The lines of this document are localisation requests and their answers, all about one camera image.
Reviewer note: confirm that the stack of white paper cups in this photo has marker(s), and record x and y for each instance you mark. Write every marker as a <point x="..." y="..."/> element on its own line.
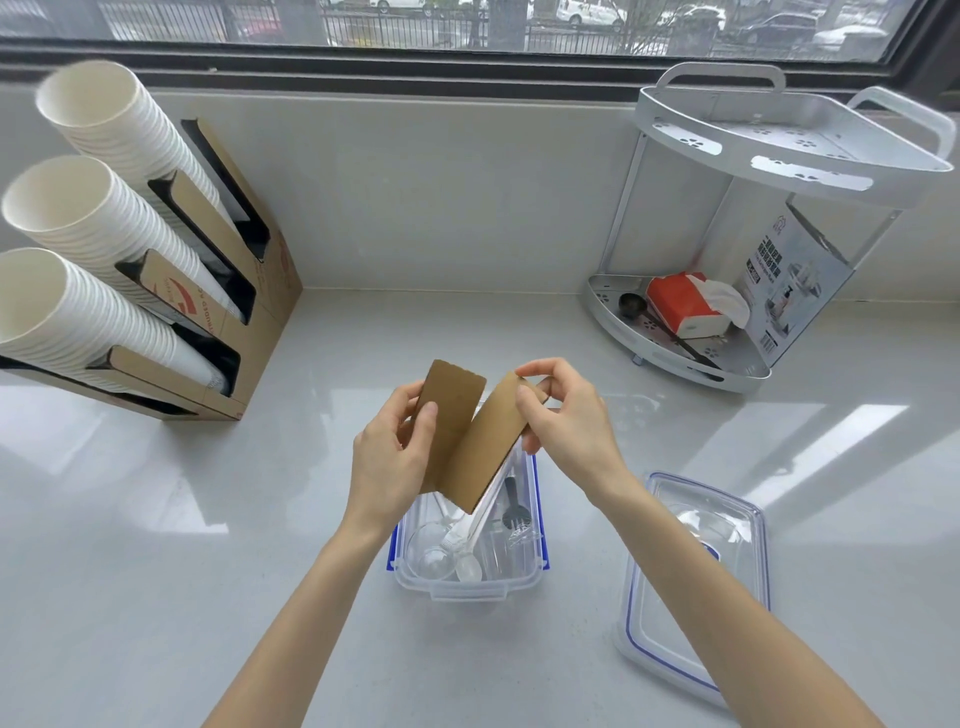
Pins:
<point x="124" y="127"/>
<point x="105" y="225"/>
<point x="82" y="322"/>

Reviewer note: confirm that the person's left hand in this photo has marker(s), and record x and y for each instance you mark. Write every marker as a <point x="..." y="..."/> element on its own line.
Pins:
<point x="386" y="465"/>

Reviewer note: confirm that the white metal corner shelf rack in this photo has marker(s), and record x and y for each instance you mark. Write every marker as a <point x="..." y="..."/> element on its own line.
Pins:
<point x="765" y="142"/>

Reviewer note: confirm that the person's left forearm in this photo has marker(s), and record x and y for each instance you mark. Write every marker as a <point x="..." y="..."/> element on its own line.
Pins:
<point x="315" y="622"/>

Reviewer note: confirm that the cardboard cup dispenser holder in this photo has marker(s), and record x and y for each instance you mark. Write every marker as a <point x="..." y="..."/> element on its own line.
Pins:
<point x="259" y="300"/>

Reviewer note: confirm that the clear plastic stemmed glass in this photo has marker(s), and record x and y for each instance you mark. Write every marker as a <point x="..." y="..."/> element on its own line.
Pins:
<point x="430" y="555"/>

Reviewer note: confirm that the black metal fence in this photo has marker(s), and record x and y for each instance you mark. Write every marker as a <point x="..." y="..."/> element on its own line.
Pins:
<point x="420" y="30"/>

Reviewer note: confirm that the red tissue pack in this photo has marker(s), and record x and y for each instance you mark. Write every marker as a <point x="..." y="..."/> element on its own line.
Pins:
<point x="682" y="304"/>

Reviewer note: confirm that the clear container lid blue seal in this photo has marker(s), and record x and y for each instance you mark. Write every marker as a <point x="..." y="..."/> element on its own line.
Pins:
<point x="697" y="585"/>

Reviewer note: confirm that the person's right hand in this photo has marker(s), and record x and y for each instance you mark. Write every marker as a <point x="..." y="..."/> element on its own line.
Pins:
<point x="574" y="431"/>

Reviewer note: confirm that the printed product card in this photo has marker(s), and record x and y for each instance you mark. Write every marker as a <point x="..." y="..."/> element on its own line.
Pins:
<point x="806" y="277"/>

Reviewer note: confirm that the black measuring scoop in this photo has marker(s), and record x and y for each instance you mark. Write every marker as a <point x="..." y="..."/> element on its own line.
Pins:
<point x="652" y="319"/>

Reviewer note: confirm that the brown cardboard cup sleeve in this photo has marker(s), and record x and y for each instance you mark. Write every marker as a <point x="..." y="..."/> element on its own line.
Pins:
<point x="454" y="424"/>
<point x="487" y="457"/>

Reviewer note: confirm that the black plastic fork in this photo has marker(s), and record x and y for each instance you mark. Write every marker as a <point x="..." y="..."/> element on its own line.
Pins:
<point x="513" y="510"/>

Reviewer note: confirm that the person's right forearm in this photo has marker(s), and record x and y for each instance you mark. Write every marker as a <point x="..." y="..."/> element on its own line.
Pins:
<point x="712" y="607"/>

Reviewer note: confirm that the white plastic spoon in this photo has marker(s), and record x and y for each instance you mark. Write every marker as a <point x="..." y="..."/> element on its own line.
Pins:
<point x="470" y="568"/>

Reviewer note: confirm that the person's right thumb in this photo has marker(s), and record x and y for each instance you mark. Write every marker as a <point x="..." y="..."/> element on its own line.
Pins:
<point x="528" y="424"/>

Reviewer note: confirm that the dark window frame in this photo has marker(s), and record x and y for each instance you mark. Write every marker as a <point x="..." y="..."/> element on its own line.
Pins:
<point x="450" y="71"/>

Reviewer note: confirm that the clear plastic storage container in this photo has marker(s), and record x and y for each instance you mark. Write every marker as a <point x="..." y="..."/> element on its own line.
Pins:
<point x="469" y="585"/>

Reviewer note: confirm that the person's left thumb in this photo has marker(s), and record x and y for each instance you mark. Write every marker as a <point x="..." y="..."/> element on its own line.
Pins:
<point x="426" y="439"/>

